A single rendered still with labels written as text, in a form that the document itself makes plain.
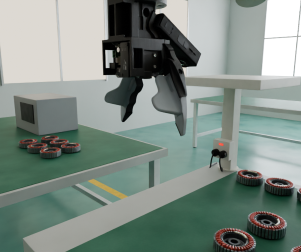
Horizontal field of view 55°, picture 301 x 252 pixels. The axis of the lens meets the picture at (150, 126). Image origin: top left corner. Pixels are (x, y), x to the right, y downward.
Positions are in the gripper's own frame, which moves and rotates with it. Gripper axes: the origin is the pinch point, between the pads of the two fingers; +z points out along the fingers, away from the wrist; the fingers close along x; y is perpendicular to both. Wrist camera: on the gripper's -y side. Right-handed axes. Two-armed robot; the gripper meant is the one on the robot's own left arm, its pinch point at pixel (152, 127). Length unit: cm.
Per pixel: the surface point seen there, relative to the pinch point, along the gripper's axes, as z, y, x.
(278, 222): 36, -51, 1
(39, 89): 25, -138, -403
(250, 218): 36, -47, -6
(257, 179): 37, -79, -21
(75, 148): 38, -45, -116
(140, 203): 40, -33, -42
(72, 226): 40, -6, -45
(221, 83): -4, -59, -27
